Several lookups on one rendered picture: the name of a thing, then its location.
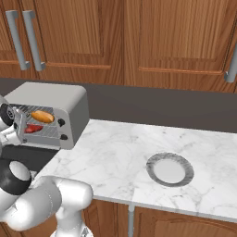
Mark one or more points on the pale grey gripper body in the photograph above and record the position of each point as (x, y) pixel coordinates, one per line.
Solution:
(21, 127)

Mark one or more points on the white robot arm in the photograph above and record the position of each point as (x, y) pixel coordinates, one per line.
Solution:
(37, 203)

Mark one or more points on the red steak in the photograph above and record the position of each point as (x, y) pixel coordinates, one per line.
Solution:
(33, 128)

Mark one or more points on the orange hotdog bun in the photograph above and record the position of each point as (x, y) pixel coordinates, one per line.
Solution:
(42, 116)

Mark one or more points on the dark toaster oven door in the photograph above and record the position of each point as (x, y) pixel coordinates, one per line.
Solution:
(27, 155)

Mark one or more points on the black toaster oven knob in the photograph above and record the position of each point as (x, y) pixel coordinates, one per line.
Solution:
(61, 122)
(64, 137)

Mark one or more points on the silver toaster oven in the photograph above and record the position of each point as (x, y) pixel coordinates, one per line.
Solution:
(58, 98)

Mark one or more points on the wooden base cupboard door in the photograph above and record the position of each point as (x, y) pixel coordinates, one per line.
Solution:
(105, 220)
(185, 227)

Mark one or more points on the grey rimmed white plate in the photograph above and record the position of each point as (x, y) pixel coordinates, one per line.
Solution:
(169, 169)

